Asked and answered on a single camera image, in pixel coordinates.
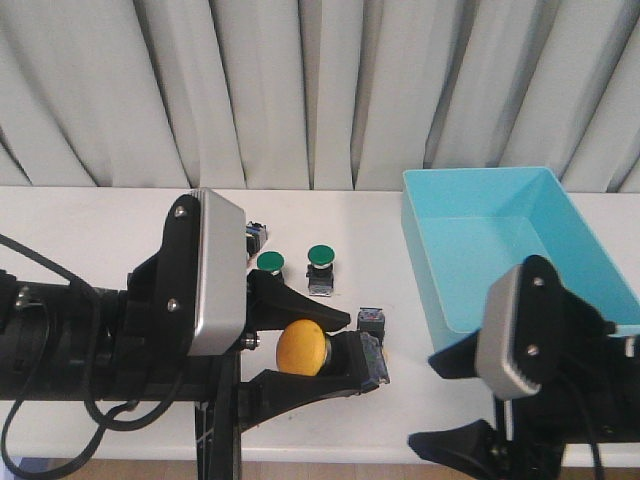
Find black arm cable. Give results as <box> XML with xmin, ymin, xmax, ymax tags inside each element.
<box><xmin>0</xmin><ymin>232</ymin><xmax>201</xmax><ymax>480</ymax></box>

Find green push button right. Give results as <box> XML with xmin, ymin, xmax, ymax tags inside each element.
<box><xmin>306</xmin><ymin>244</ymin><xmax>335</xmax><ymax>297</ymax></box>

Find green push button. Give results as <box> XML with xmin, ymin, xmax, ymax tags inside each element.
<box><xmin>256</xmin><ymin>251</ymin><xmax>285</xmax><ymax>282</ymax></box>
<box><xmin>306</xmin><ymin>244</ymin><xmax>335</xmax><ymax>297</ymax></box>

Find yellow push button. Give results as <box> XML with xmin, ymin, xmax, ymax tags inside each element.
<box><xmin>357</xmin><ymin>307</ymin><xmax>386</xmax><ymax>346</ymax></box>
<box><xmin>276</xmin><ymin>319</ymin><xmax>390</xmax><ymax>385</ymax></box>

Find yellow push button lying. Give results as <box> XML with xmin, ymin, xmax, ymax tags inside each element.
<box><xmin>357</xmin><ymin>307</ymin><xmax>386</xmax><ymax>346</ymax></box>

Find white pleated curtain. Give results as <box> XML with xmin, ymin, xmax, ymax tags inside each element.
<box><xmin>1</xmin><ymin>1</ymin><xmax>639</xmax><ymax>193</ymax></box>

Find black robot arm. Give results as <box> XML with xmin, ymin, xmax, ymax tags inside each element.
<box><xmin>1</xmin><ymin>261</ymin><xmax>389</xmax><ymax>479</ymax></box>

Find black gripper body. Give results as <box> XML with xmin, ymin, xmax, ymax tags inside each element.
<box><xmin>489</xmin><ymin>284</ymin><xmax>640</xmax><ymax>480</ymax></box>
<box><xmin>89</xmin><ymin>259</ymin><xmax>258</xmax><ymax>479</ymax></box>

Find red push button lying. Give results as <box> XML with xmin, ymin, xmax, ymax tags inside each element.
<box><xmin>245</xmin><ymin>221</ymin><xmax>268</xmax><ymax>259</ymax></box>

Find light blue plastic box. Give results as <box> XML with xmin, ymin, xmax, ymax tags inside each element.
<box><xmin>401</xmin><ymin>167</ymin><xmax>639</xmax><ymax>351</ymax></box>

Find green push button left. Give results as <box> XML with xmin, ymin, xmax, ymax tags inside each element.
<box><xmin>256</xmin><ymin>251</ymin><xmax>285</xmax><ymax>282</ymax></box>

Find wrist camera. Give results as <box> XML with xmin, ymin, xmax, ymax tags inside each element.
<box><xmin>149</xmin><ymin>188</ymin><xmax>246</xmax><ymax>361</ymax></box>
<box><xmin>475</xmin><ymin>255</ymin><xmax>565</xmax><ymax>400</ymax></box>

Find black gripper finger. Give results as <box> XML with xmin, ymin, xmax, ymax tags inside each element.
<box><xmin>246</xmin><ymin>269</ymin><xmax>351</xmax><ymax>332</ymax></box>
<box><xmin>428</xmin><ymin>330</ymin><xmax>480</xmax><ymax>379</ymax></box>
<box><xmin>238</xmin><ymin>370</ymin><xmax>390</xmax><ymax>432</ymax></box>
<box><xmin>408</xmin><ymin>420</ymin><xmax>505</xmax><ymax>479</ymax></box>

